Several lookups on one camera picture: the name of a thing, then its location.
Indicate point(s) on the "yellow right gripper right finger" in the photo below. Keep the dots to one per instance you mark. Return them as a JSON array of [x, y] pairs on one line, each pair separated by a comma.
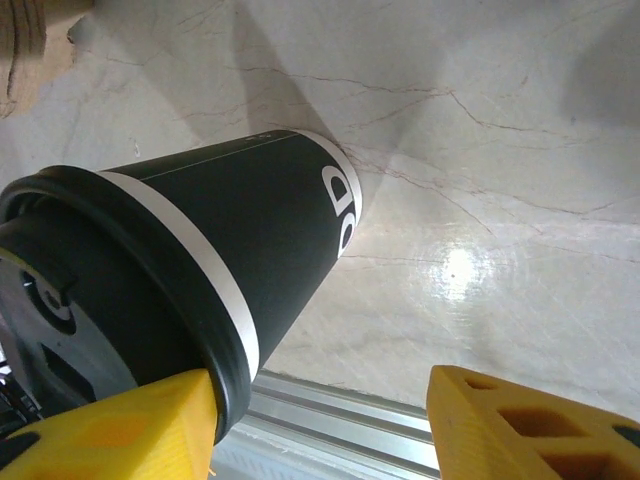
[[525, 440]]

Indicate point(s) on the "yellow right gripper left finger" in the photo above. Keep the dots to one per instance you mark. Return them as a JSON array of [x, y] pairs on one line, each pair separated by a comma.
[[110, 435]]

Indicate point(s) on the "black plastic cup lid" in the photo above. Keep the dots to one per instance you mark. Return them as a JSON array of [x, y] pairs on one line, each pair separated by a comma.
[[125, 280]]

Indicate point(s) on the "black paper coffee cup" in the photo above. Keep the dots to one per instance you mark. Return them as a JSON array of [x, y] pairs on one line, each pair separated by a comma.
[[250, 210]]

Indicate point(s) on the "stack of brown cup carriers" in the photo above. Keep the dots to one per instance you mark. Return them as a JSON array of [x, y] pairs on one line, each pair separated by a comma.
[[30, 30]]

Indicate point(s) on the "aluminium frame rail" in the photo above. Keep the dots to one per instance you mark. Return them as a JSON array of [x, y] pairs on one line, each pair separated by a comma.
[[325, 425]]

